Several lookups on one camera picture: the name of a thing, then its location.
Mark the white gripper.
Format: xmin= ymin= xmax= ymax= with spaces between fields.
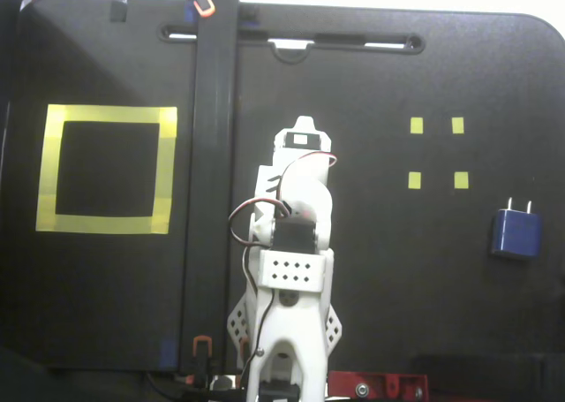
xmin=273 ymin=115 xmax=335 ymax=164

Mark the blue white charger block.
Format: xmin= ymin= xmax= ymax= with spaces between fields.
xmin=488 ymin=197 xmax=543 ymax=262

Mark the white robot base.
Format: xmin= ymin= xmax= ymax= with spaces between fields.
xmin=226 ymin=294 xmax=344 ymax=373

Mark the long black flat bar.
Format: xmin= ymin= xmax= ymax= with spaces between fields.
xmin=178 ymin=0 xmax=242 ymax=375

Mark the yellow tape square outline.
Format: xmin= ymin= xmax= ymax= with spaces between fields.
xmin=34 ymin=104 xmax=178 ymax=235

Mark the gripper servo wire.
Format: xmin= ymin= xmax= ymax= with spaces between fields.
xmin=277 ymin=151 xmax=339 ymax=211

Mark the wrist servo wire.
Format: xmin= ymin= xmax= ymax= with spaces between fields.
xmin=228 ymin=197 xmax=290 ymax=247

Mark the upper arm servo wire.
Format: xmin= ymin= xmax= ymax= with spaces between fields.
xmin=240 ymin=242 xmax=277 ymax=379

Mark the red triangular bracket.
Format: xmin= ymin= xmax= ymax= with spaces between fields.
xmin=328 ymin=369 xmax=430 ymax=402

